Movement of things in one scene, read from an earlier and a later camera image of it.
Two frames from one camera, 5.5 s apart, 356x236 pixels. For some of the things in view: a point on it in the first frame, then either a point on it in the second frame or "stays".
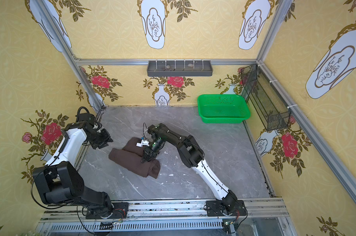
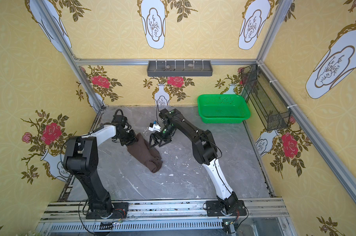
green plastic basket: (223, 108) stays
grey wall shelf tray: (179, 68) stays
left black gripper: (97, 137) → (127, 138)
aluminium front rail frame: (70, 218) stays
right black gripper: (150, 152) → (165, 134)
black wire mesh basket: (273, 115) stays
